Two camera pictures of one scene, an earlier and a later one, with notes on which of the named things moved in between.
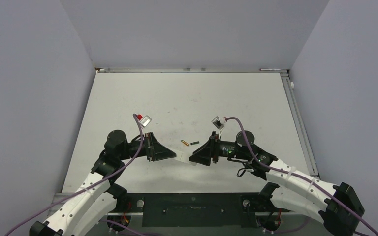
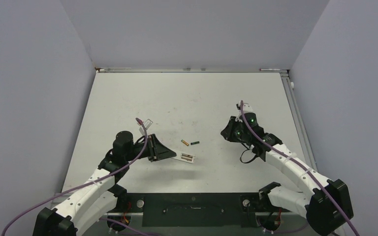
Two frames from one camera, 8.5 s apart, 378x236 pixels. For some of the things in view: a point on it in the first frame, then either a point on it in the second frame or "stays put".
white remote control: (183, 156) stays put
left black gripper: (156, 151) stays put
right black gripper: (203, 154) -> (227, 133)
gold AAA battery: (184, 142) stays put
